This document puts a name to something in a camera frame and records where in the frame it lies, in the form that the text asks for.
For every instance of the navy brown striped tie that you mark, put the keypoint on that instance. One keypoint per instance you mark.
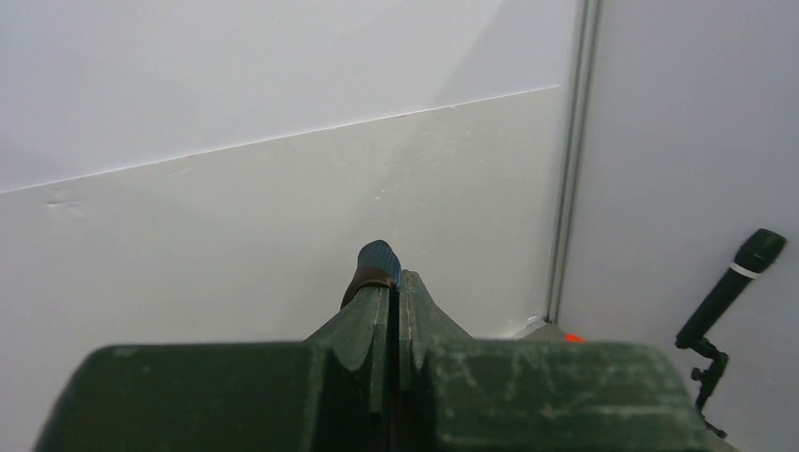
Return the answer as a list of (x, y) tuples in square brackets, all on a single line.
[(376, 265)]

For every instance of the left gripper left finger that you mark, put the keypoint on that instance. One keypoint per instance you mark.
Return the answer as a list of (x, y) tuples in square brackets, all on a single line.
[(325, 393)]

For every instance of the black handheld microphone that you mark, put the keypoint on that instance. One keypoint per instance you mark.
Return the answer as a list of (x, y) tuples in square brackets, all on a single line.
[(757, 253)]

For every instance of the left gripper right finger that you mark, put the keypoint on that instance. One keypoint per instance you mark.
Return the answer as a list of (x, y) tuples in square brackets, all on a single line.
[(460, 393)]

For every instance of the black microphone tripod right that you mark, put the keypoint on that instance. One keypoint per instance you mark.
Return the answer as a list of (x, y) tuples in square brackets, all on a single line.
[(708, 379)]

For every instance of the orange block in corner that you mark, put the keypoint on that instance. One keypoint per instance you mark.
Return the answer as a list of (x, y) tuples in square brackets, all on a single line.
[(572, 338)]

